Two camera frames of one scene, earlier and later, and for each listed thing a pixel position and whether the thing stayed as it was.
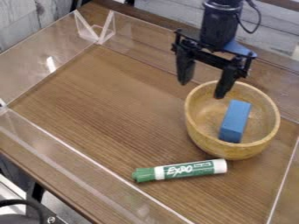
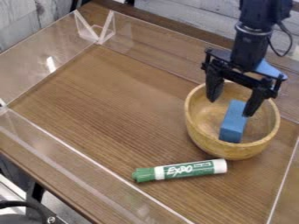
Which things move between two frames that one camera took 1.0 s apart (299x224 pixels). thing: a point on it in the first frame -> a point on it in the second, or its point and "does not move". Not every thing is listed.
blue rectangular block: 235,122 does not move
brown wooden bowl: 204,110 does not move
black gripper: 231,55 -> 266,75
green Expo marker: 178,170 does not move
